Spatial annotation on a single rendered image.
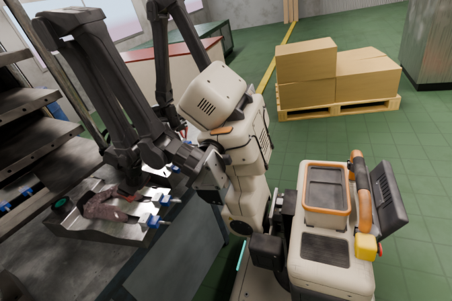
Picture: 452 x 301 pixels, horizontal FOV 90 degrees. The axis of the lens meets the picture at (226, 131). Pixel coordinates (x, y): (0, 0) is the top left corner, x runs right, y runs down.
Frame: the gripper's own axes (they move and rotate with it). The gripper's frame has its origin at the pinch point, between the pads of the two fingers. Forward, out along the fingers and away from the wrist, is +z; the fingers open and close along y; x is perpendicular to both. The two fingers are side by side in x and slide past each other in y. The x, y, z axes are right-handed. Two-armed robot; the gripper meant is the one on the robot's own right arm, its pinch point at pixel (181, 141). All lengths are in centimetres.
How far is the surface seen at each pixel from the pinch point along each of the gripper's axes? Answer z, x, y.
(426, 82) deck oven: 66, 124, -278
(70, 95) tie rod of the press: -36, -68, 12
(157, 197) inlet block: 13.6, 4.3, 27.5
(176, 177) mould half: 15.0, 0.1, 11.3
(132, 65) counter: -45, -264, -173
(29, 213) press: 17, -73, 58
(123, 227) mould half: 17.4, -1.4, 43.1
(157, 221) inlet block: 17.2, 11.9, 35.6
